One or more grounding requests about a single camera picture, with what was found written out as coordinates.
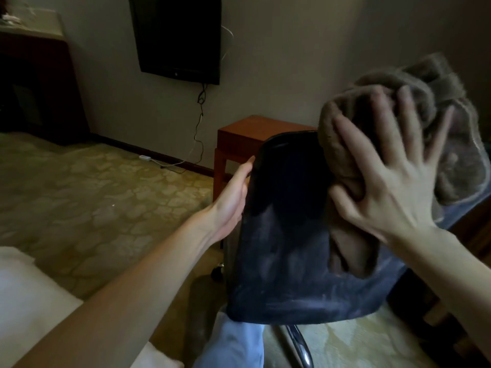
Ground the person's right hand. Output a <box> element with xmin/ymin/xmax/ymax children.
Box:
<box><xmin>328</xmin><ymin>85</ymin><xmax>455</xmax><ymax>246</ymax></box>

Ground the person's left hand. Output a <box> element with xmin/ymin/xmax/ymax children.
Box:
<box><xmin>197</xmin><ymin>156</ymin><xmax>255</xmax><ymax>246</ymax></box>

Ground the brown fluffy towel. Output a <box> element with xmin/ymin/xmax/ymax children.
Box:
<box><xmin>318</xmin><ymin>53</ymin><xmax>491</xmax><ymax>280</ymax></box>

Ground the black office chair backrest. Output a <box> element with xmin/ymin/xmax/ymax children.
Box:
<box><xmin>224</xmin><ymin>131</ymin><xmax>491</xmax><ymax>325</ymax></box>

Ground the person's right forearm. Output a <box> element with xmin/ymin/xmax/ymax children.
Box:
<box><xmin>387</xmin><ymin>225</ymin><xmax>491</xmax><ymax>362</ymax></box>

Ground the person's left forearm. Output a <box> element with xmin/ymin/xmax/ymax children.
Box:
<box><xmin>13</xmin><ymin>215</ymin><xmax>217</xmax><ymax>368</ymax></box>

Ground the reddish wooden side table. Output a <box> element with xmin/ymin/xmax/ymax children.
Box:
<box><xmin>213</xmin><ymin>116</ymin><xmax>317</xmax><ymax>203</ymax></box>

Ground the brown wooden desk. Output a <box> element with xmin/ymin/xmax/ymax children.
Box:
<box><xmin>447</xmin><ymin>203</ymin><xmax>491</xmax><ymax>267</ymax></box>

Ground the chrome chair leg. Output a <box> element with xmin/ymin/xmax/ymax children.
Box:
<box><xmin>274</xmin><ymin>324</ymin><xmax>315</xmax><ymax>368</ymax></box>

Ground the person's light blue trouser leg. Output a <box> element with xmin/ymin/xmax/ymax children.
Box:
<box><xmin>193</xmin><ymin>306</ymin><xmax>266</xmax><ymax>368</ymax></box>

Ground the dark wooden cabinet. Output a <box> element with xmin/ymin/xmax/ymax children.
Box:
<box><xmin>0</xmin><ymin>30</ymin><xmax>91</xmax><ymax>146</ymax></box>

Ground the white bed sheet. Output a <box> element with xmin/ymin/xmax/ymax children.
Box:
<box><xmin>0</xmin><ymin>247</ymin><xmax>185</xmax><ymax>368</ymax></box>

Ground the black power cable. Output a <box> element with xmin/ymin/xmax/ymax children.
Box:
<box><xmin>160</xmin><ymin>83</ymin><xmax>208</xmax><ymax>175</ymax></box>

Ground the white wall cable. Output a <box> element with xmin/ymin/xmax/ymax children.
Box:
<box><xmin>220</xmin><ymin>25</ymin><xmax>235</xmax><ymax>62</ymax></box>

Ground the black wall-mounted television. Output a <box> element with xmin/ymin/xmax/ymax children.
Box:
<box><xmin>128</xmin><ymin>0</ymin><xmax>222</xmax><ymax>85</ymax></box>

